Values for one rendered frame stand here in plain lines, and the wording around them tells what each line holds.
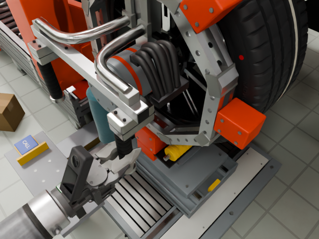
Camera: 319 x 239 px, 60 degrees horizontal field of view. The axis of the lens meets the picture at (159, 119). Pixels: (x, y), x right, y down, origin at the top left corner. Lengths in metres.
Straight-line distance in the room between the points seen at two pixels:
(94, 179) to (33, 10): 0.65
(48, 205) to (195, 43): 0.44
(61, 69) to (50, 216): 0.74
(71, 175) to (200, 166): 0.84
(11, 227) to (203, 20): 0.53
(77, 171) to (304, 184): 1.36
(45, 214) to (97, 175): 0.12
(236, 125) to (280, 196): 1.02
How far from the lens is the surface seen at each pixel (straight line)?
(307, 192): 1.71
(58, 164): 1.14
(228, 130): 0.68
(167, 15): 0.80
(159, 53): 0.55
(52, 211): 0.60
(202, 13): 0.56
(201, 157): 1.37
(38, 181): 1.13
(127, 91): 0.53
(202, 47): 0.60
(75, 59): 0.67
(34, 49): 0.79
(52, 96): 0.90
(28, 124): 1.94
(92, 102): 0.93
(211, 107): 0.67
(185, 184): 1.29
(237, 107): 0.69
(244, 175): 1.54
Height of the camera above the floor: 1.38
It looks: 51 degrees down
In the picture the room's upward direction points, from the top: straight up
